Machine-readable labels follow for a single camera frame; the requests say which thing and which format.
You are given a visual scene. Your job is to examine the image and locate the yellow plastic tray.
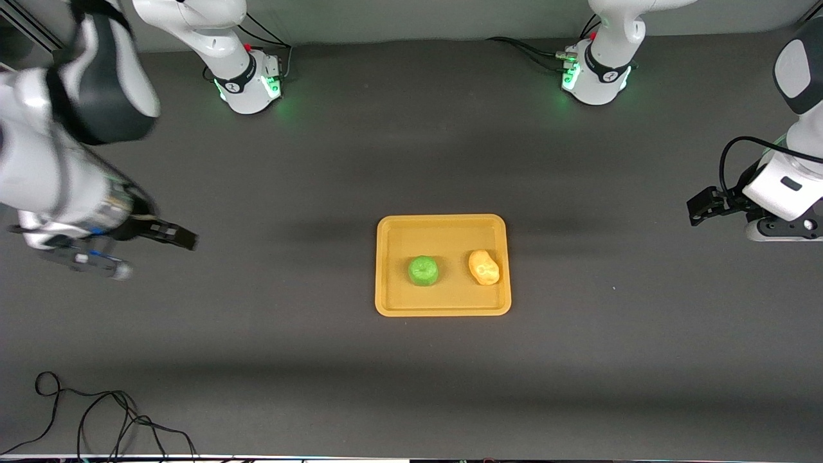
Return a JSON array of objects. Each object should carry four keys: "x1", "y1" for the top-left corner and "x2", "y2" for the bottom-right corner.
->
[{"x1": 375, "y1": 214, "x2": 512, "y2": 318}]

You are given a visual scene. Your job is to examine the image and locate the black right base cables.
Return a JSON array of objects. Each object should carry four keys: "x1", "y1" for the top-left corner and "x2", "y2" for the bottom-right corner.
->
[{"x1": 233, "y1": 13, "x2": 294, "y2": 83}]

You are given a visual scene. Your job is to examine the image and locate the green apple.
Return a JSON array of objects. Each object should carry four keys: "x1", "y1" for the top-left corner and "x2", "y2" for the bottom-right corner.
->
[{"x1": 408, "y1": 255, "x2": 440, "y2": 288}]

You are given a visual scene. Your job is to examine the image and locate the black base cables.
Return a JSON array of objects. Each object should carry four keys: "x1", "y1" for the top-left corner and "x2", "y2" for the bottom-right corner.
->
[
  {"x1": 233, "y1": 13, "x2": 294, "y2": 83},
  {"x1": 486, "y1": 13, "x2": 602, "y2": 73}
]

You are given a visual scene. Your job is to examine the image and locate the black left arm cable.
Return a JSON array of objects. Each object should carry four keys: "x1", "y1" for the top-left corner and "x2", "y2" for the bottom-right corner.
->
[{"x1": 718, "y1": 136, "x2": 823, "y2": 197}]

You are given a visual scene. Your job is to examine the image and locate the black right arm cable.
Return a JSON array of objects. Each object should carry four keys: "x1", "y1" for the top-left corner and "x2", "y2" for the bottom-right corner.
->
[{"x1": 106, "y1": 164, "x2": 160, "y2": 222}]

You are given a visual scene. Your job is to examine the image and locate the black left base cables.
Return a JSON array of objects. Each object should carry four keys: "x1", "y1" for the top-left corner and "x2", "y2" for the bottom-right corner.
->
[{"x1": 486, "y1": 13, "x2": 602, "y2": 73}]

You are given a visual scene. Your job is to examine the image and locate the loose black table cable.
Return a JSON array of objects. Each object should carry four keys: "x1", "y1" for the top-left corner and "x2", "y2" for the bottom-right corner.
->
[{"x1": 0, "y1": 371, "x2": 197, "y2": 461}]

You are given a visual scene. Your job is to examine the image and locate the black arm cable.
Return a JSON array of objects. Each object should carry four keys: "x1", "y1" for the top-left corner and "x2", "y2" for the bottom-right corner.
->
[
  {"x1": 718, "y1": 136, "x2": 823, "y2": 197},
  {"x1": 106, "y1": 164, "x2": 160, "y2": 222}
]

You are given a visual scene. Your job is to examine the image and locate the yellow potato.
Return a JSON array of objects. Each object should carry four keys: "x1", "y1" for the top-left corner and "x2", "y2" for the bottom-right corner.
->
[{"x1": 467, "y1": 249, "x2": 502, "y2": 286}]

